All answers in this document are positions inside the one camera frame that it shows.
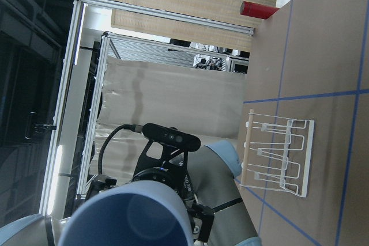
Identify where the light blue plastic cup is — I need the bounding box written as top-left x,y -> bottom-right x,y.
59,180 -> 194,245

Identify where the aluminium frame cage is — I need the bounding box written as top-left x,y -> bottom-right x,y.
39,0 -> 246,219

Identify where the white wire cup holder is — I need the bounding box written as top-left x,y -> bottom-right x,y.
240,109 -> 315,198

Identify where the black webcam on bracket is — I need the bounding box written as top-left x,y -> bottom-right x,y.
134,123 -> 201,175

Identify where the red cylinder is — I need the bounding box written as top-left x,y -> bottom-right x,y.
240,1 -> 279,20

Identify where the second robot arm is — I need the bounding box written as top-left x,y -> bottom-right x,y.
1,141 -> 261,245

